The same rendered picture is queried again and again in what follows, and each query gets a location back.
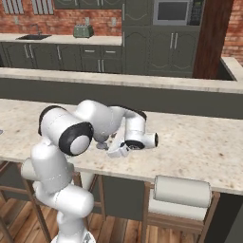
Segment dark green tall cupboard unit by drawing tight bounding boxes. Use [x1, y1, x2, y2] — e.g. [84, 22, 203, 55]
[121, 0, 205, 79]

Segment dark green wall cupboards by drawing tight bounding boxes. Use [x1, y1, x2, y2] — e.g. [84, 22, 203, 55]
[52, 0, 123, 10]

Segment silver microwave oven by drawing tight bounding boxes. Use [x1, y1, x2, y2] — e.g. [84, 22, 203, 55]
[153, 0, 205, 27]

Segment dark wooden column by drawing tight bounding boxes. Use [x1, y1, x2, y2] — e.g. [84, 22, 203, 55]
[192, 0, 235, 80]

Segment dark green base cupboards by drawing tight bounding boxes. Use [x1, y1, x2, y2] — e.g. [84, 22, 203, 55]
[0, 42, 123, 75]

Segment green toaster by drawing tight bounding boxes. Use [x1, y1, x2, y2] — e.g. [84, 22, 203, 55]
[72, 24, 95, 39]

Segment grey sink tap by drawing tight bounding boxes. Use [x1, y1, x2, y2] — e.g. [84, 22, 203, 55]
[30, 23, 44, 36]

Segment dark sink basin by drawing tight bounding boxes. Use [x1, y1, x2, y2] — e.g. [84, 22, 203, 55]
[15, 33, 52, 41]

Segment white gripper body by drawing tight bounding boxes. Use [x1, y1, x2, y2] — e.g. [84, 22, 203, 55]
[106, 133, 131, 159]

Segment white window blind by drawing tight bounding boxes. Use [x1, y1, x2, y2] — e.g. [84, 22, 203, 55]
[31, 0, 54, 16]
[2, 0, 25, 15]

